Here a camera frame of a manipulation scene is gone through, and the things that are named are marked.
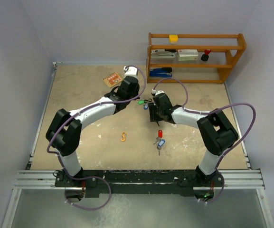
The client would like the blue stapler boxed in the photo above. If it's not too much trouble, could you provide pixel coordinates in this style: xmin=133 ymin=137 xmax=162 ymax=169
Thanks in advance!
xmin=149 ymin=67 xmax=172 ymax=78

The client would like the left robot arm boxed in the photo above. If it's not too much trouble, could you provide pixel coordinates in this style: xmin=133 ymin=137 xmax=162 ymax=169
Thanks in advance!
xmin=46 ymin=76 xmax=140 ymax=186

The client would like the white and red box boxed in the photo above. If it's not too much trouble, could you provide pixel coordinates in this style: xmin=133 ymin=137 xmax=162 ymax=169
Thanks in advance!
xmin=177 ymin=49 xmax=198 ymax=61

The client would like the aluminium frame rail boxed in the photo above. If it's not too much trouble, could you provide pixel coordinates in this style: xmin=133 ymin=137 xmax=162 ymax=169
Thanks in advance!
xmin=14 ymin=170 xmax=265 ymax=189

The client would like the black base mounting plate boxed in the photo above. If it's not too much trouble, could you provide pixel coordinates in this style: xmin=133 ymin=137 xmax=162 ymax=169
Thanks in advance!
xmin=54 ymin=170 xmax=224 ymax=198

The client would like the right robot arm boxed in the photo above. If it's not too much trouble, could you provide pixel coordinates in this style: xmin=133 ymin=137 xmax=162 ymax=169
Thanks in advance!
xmin=149 ymin=90 xmax=238 ymax=186

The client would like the red key tag with key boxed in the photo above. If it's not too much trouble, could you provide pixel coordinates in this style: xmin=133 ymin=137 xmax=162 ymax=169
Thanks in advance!
xmin=153 ymin=129 xmax=163 ymax=145

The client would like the wooden shelf rack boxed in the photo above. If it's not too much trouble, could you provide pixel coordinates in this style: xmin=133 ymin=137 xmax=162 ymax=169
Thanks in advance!
xmin=146 ymin=33 xmax=247 ymax=83

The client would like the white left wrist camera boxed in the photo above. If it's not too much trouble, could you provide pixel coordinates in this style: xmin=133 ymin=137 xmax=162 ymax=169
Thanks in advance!
xmin=123 ymin=66 xmax=139 ymax=77

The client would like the white stapler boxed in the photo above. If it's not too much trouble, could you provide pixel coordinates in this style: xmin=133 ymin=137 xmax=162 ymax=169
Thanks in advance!
xmin=151 ymin=49 xmax=177 ymax=58

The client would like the yellow-lidded container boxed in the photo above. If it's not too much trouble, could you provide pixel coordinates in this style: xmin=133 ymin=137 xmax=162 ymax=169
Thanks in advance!
xmin=169 ymin=35 xmax=179 ymax=44

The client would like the green key tag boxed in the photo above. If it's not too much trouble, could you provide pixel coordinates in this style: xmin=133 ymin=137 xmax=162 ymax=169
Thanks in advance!
xmin=138 ymin=100 xmax=145 ymax=105

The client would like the orange spiral notebook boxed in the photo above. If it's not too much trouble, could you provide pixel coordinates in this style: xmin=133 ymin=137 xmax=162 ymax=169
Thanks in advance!
xmin=103 ymin=72 xmax=123 ymax=88

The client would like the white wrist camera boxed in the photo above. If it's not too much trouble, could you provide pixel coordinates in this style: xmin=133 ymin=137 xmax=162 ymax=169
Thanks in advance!
xmin=123 ymin=66 xmax=139 ymax=77
xmin=151 ymin=89 xmax=164 ymax=96

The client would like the orange S-shaped carabiner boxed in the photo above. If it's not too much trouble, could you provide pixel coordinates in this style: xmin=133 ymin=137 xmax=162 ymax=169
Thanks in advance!
xmin=121 ymin=132 xmax=127 ymax=142

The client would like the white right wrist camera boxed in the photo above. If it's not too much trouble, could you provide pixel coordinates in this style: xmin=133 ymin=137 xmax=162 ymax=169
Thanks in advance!
xmin=151 ymin=89 xmax=164 ymax=96

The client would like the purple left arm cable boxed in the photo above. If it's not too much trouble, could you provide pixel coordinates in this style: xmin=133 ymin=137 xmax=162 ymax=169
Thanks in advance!
xmin=46 ymin=65 xmax=147 ymax=211

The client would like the red and black stamp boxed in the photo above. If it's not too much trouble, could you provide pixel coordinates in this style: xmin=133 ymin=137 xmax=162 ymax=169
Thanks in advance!
xmin=201 ymin=49 xmax=211 ymax=62

